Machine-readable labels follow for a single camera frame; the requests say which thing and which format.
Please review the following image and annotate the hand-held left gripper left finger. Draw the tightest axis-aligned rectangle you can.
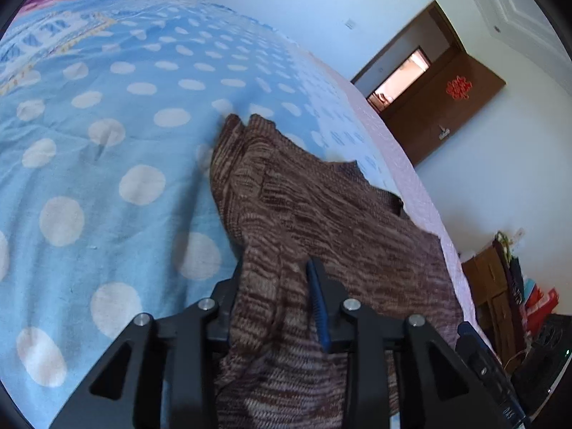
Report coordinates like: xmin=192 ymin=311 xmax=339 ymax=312
xmin=49 ymin=277 xmax=244 ymax=429

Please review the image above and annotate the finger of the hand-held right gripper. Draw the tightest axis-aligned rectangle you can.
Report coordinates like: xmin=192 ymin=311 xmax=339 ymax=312
xmin=457 ymin=321 xmax=533 ymax=429

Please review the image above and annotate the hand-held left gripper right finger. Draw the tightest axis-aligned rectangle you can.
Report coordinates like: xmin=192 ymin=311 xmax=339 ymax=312
xmin=306 ymin=257 xmax=508 ymax=429

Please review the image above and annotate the brown knitted sweater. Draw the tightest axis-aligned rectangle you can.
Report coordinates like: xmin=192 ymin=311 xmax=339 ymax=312
xmin=209 ymin=113 xmax=465 ymax=429

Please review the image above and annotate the red gift bag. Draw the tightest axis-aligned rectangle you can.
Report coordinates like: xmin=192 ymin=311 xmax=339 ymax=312
xmin=523 ymin=279 xmax=560 ymax=334

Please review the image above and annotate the wooden nightstand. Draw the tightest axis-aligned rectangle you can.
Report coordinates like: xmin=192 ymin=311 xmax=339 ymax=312
xmin=460 ymin=246 xmax=528 ymax=363

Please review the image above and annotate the dark paper bag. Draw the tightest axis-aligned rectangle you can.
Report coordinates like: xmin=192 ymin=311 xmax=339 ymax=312
xmin=492 ymin=230 xmax=526 ymax=322

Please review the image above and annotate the brown wooden door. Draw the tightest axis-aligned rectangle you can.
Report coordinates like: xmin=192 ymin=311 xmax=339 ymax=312
xmin=384 ymin=51 xmax=507 ymax=166

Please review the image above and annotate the blue polka dot bedsheet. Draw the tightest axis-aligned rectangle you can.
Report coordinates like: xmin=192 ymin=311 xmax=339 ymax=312
xmin=0 ymin=0 xmax=398 ymax=412

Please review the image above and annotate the red paper door decoration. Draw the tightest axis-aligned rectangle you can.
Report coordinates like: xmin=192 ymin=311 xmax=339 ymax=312
xmin=445 ymin=78 xmax=473 ymax=101

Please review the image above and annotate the brown wooden door frame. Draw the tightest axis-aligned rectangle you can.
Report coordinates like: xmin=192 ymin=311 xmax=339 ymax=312
xmin=351 ymin=0 xmax=468 ymax=114

